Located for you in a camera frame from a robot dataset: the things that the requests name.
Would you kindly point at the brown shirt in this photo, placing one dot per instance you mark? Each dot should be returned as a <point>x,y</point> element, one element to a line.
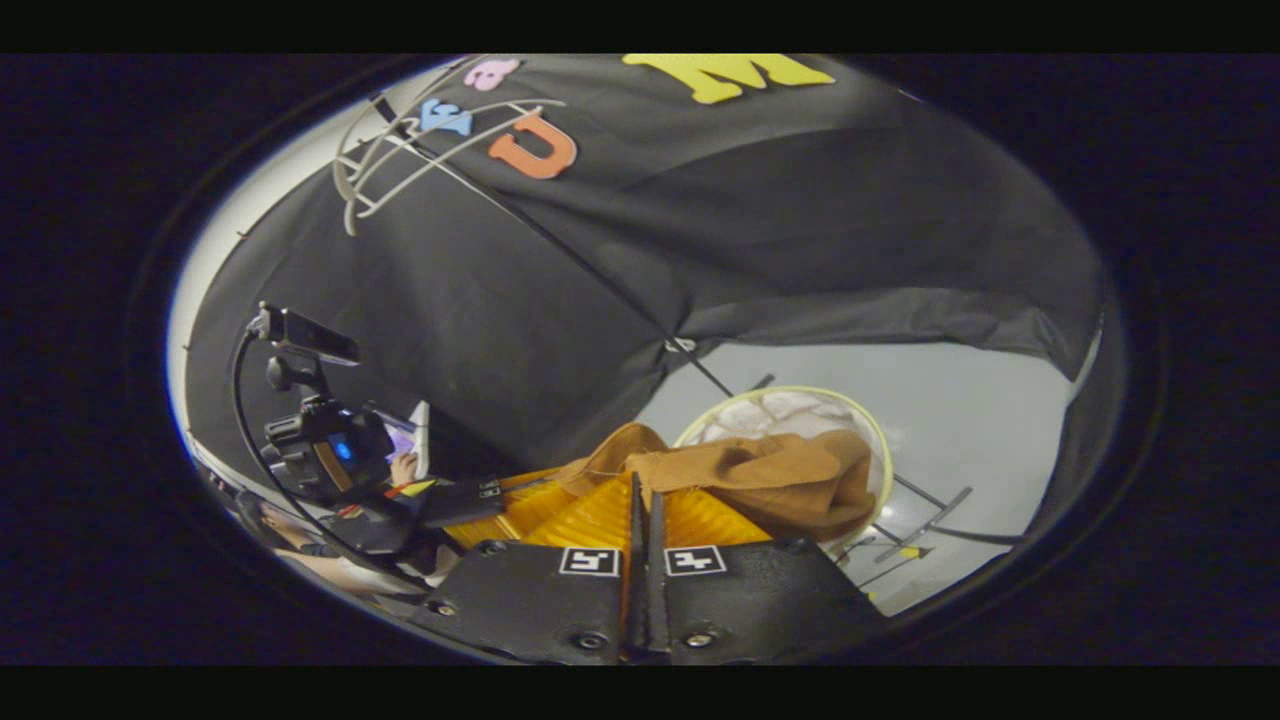
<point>780,480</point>

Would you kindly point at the black clothes rack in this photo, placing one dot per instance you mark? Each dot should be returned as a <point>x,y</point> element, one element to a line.
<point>925,523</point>

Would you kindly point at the white clothes hanger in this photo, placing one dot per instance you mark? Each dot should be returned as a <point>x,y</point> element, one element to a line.
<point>338,175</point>
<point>500,108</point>

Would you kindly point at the round white laundry hamper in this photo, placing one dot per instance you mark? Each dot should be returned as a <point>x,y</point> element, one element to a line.
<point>770,415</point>

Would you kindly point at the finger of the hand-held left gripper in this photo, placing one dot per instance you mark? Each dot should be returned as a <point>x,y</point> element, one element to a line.
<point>460,500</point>

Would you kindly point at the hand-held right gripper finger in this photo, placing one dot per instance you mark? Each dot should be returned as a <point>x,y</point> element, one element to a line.
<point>656,590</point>
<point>636,590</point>

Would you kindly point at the person's head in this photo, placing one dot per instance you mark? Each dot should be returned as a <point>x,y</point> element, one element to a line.
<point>265,520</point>

